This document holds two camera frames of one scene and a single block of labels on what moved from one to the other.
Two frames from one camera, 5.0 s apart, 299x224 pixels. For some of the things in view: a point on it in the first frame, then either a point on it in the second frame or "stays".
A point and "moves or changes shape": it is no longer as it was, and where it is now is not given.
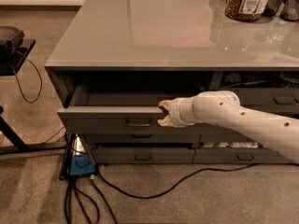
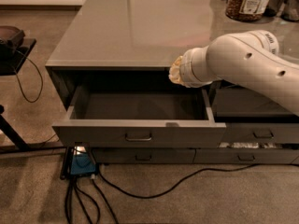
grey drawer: (238, 156) stays
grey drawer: (119, 112) moves or changes shape
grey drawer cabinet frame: (117, 110) stays
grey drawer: (141, 155) stays
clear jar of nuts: (247, 3) stays
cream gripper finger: (165, 103) to (174, 73)
